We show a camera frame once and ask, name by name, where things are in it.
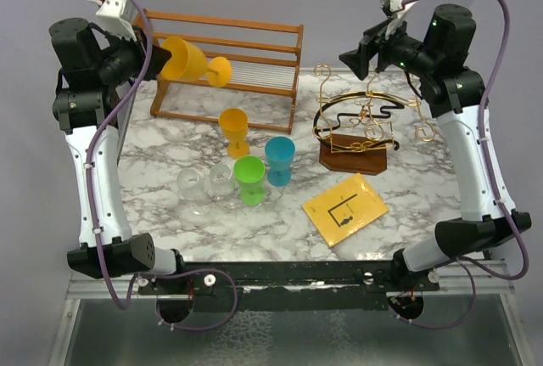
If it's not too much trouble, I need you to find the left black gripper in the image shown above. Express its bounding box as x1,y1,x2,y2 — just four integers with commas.
97,22,172,87

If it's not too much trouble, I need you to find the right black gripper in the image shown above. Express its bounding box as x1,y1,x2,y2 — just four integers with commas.
339,13,437,80

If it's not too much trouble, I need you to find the orange plastic wine glass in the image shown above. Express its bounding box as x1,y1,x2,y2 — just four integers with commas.
218,108,249,159
160,37,232,87

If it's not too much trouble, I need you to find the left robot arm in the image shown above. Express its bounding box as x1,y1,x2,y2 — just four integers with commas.
48,18,188,294

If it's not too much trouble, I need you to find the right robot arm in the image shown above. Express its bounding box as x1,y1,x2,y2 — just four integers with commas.
339,4,532,290

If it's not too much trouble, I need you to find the wooden dish rack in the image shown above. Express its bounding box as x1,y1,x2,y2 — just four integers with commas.
144,10,305,134

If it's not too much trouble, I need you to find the blue plastic wine glass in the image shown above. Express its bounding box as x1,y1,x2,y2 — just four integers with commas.
265,137,295,187

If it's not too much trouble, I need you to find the clear wine glass left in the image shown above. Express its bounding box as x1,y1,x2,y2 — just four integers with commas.
176,168,209,216

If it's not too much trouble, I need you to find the clear wine glass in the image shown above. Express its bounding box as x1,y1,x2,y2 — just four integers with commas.
209,163,238,210
176,168,209,216

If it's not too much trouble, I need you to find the clear wine glass right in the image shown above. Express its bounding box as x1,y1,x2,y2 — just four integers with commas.
209,163,238,210

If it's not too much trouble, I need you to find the green plastic wine glass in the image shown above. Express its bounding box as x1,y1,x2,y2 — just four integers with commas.
233,155,266,206

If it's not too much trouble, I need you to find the yellow book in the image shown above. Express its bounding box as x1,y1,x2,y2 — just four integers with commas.
302,173,389,247

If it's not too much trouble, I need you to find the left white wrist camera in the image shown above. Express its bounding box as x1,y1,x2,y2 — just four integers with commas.
87,0,137,42

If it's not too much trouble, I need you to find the gold wire wine glass rack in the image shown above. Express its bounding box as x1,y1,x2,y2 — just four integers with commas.
312,74,437,176

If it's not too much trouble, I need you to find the black metal base rail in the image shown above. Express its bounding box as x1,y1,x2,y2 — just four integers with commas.
138,261,439,313

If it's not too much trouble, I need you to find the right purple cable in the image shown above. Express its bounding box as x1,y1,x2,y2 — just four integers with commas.
394,0,530,331

